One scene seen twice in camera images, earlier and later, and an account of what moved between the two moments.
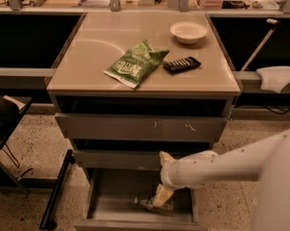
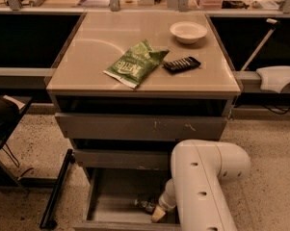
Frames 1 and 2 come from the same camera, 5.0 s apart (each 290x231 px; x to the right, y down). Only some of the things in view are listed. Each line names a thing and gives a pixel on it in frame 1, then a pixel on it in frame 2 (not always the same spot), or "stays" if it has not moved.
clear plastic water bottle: [149, 204] stays
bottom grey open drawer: [110, 198] stays
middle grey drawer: [119, 160] stays
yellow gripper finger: [163, 194] -> [157, 215]
